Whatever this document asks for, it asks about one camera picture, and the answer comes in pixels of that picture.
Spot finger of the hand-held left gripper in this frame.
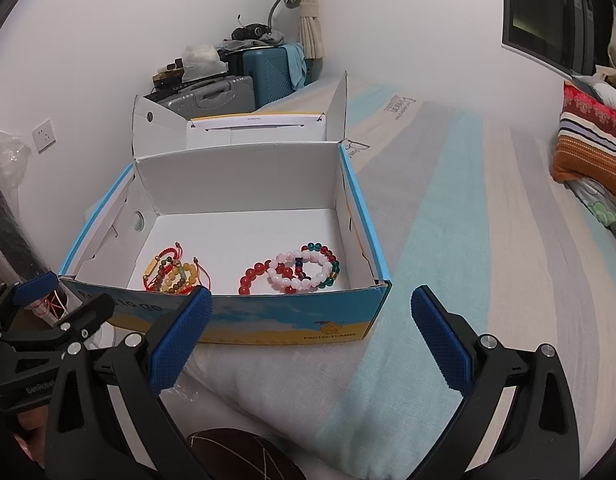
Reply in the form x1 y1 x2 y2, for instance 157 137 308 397
0 271 58 328
2 294 113 347

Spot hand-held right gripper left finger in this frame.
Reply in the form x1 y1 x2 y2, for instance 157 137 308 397
44 285 223 480

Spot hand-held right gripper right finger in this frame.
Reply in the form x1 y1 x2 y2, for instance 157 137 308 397
411 285 581 480

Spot white red string bracelet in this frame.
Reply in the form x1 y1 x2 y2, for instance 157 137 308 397
32 292 66 323

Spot yellow bead bracelet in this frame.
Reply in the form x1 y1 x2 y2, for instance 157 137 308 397
168 259 203 293

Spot dark brown green bead bracelet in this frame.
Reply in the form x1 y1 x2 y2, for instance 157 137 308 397
152 255 189 295

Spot red cord bracelet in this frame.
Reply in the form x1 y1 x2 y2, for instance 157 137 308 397
142 242 213 295

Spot red bead bracelet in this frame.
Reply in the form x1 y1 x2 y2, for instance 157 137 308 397
238 259 296 297

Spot pink bead bracelet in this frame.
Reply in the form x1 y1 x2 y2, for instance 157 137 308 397
265 251 325 295

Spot multicoloured glass bead bracelet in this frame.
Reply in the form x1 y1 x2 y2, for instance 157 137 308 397
293 242 343 291

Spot blue yellow cardboard box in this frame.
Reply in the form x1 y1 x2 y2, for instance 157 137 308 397
58 71 393 346

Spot person's left hand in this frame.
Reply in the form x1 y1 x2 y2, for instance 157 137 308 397
12 402 47 466

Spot striped bed sheet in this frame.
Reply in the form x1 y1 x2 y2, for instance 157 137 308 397
82 77 616 480

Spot dark brown patterned cushion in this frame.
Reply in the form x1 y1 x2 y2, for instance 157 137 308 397
185 427 309 480

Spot clear plastic bag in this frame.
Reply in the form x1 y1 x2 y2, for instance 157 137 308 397
0 130 28 196

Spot floral quilt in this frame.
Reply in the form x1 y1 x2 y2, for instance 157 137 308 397
563 175 616 253

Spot orange striped pillow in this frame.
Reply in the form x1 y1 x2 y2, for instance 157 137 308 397
552 82 616 186

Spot grey hard case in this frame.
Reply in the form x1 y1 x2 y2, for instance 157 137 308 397
158 75 256 121

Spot black gold boxes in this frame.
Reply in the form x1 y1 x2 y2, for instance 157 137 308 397
152 60 186 86

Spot white plastic bag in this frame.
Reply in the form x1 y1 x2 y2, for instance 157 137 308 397
180 44 226 78

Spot teal suitcase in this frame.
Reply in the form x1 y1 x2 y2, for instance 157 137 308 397
223 45 309 111

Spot white cloth bundle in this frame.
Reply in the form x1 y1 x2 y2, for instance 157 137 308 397
570 65 616 116

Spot light blue cloth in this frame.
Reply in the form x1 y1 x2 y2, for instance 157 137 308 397
280 42 307 88

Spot black bag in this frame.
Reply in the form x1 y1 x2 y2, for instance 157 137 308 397
231 22 286 46

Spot beige curtain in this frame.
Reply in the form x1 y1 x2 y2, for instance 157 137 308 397
294 0 326 61

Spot dark window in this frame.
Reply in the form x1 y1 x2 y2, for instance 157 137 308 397
500 0 616 78

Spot white wall socket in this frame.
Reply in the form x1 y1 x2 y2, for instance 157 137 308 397
32 118 56 153

